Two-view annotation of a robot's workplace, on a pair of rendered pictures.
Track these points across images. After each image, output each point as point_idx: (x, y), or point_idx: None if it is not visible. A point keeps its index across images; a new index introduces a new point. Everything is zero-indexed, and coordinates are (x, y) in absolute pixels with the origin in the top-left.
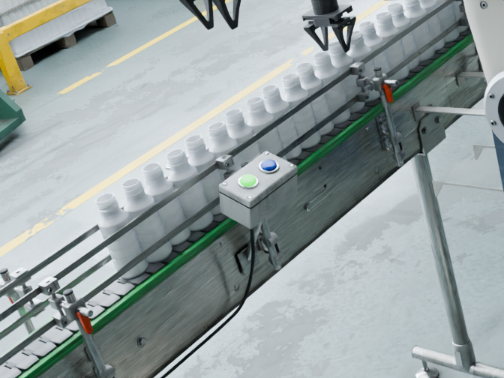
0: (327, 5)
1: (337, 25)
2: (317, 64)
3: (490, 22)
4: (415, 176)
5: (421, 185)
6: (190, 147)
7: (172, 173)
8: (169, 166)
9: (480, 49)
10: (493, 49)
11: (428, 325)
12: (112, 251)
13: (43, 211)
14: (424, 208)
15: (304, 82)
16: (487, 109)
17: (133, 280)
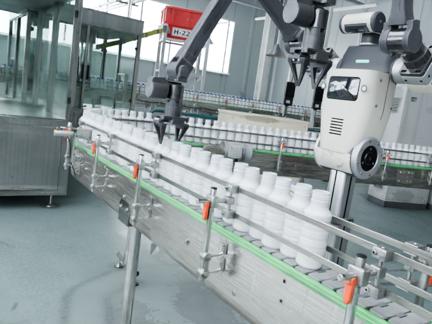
0: (180, 112)
1: (188, 125)
2: (179, 147)
3: (375, 114)
4: (134, 244)
5: (137, 250)
6: (258, 173)
7: (273, 189)
8: (269, 184)
9: (362, 126)
10: (368, 126)
11: None
12: (324, 241)
13: None
14: (134, 266)
15: (189, 156)
16: (357, 155)
17: (323, 268)
